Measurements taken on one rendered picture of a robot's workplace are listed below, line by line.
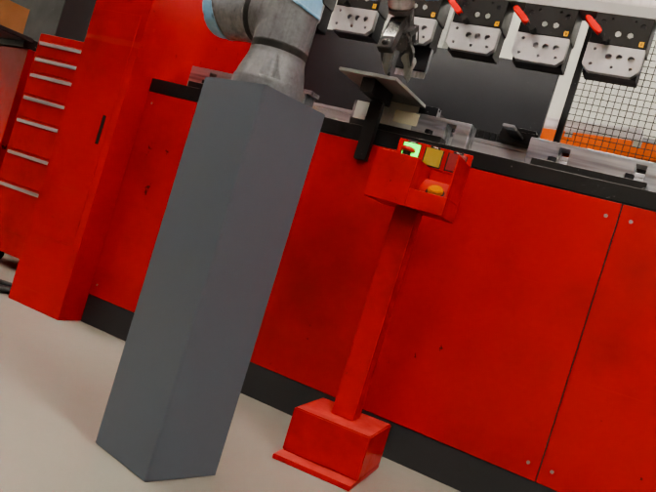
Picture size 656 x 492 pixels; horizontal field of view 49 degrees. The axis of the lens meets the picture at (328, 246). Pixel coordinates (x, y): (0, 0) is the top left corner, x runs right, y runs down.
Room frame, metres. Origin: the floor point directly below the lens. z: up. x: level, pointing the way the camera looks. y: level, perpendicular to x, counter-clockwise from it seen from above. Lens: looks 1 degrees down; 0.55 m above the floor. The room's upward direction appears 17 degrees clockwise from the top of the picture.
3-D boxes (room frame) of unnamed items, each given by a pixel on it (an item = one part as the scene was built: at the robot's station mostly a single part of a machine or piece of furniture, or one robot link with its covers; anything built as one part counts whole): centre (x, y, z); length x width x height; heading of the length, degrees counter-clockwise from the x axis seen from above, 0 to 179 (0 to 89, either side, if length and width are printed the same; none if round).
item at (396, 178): (1.79, -0.17, 0.75); 0.20 x 0.16 x 0.18; 70
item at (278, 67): (1.45, 0.21, 0.82); 0.15 x 0.15 x 0.10
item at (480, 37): (2.15, -0.24, 1.26); 0.15 x 0.09 x 0.17; 64
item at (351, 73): (2.10, -0.02, 1.00); 0.26 x 0.18 x 0.01; 154
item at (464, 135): (2.21, -0.14, 0.92); 0.39 x 0.06 x 0.10; 64
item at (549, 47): (2.07, -0.42, 1.26); 0.15 x 0.09 x 0.17; 64
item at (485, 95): (2.79, -0.09, 1.12); 1.13 x 0.02 x 0.44; 64
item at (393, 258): (1.79, -0.17, 0.39); 0.06 x 0.06 x 0.54; 70
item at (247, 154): (1.45, 0.21, 0.39); 0.18 x 0.18 x 0.78; 50
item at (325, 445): (1.76, -0.16, 0.06); 0.25 x 0.20 x 0.12; 160
